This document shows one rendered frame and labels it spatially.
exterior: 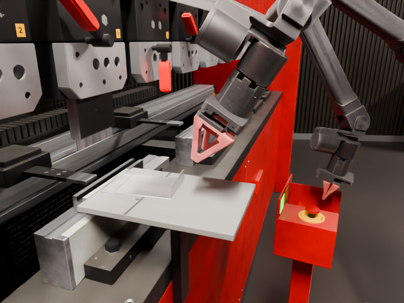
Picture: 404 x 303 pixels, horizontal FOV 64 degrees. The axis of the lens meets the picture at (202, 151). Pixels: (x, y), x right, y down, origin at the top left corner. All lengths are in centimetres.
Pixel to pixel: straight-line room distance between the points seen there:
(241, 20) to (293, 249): 69
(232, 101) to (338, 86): 53
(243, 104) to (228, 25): 11
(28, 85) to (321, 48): 73
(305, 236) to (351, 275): 119
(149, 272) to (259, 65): 39
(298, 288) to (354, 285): 93
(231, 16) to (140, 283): 44
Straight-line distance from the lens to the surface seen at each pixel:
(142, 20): 67
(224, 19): 46
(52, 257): 58
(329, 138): 95
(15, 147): 81
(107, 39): 49
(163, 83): 69
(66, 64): 49
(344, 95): 96
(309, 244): 97
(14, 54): 43
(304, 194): 112
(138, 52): 65
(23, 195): 83
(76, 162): 94
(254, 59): 46
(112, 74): 57
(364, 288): 207
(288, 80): 264
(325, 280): 204
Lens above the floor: 126
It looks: 19 degrees down
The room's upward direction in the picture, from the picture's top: straight up
